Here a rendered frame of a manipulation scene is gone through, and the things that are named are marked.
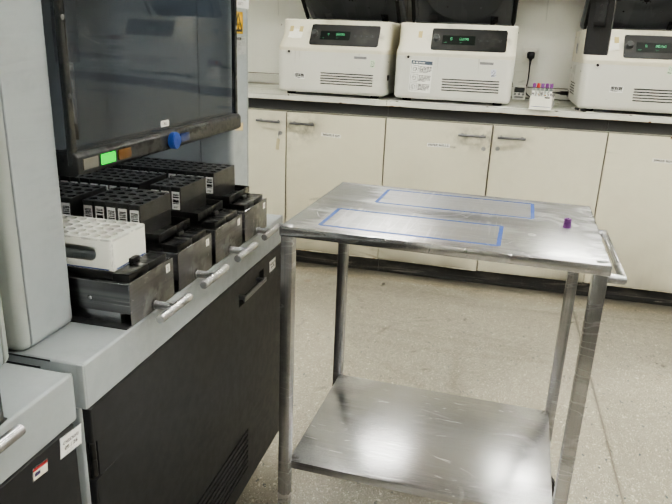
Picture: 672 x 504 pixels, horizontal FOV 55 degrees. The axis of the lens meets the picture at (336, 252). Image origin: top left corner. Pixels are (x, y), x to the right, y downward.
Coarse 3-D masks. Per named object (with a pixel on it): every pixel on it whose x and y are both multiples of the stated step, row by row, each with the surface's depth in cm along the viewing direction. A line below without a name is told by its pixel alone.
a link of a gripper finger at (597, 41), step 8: (592, 0) 84; (592, 8) 84; (608, 8) 83; (592, 16) 84; (608, 16) 83; (592, 24) 84; (608, 24) 84; (592, 32) 85; (600, 32) 84; (608, 32) 84; (592, 40) 85; (600, 40) 84; (608, 40) 84; (584, 48) 86; (592, 48) 85; (600, 48) 85
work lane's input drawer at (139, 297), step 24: (144, 264) 100; (168, 264) 106; (72, 288) 98; (96, 288) 97; (120, 288) 96; (144, 288) 99; (168, 288) 107; (120, 312) 97; (144, 312) 100; (168, 312) 99
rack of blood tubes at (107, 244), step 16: (64, 224) 103; (80, 224) 103; (96, 224) 104; (112, 224) 104; (128, 224) 105; (80, 240) 97; (96, 240) 96; (112, 240) 96; (128, 240) 100; (144, 240) 105; (80, 256) 105; (96, 256) 97; (112, 256) 97; (128, 256) 101
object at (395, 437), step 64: (384, 192) 154; (448, 192) 157; (448, 256) 115; (512, 256) 112; (576, 256) 112; (384, 384) 174; (576, 384) 116; (320, 448) 145; (384, 448) 146; (448, 448) 147; (512, 448) 148; (576, 448) 119
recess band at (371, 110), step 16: (336, 112) 323; (352, 112) 321; (368, 112) 319; (384, 112) 317; (400, 112) 315; (416, 112) 313; (432, 112) 311; (448, 112) 309; (464, 112) 308; (480, 112) 306; (576, 128) 297; (592, 128) 296; (608, 128) 294; (624, 128) 292; (640, 128) 291; (656, 128) 289
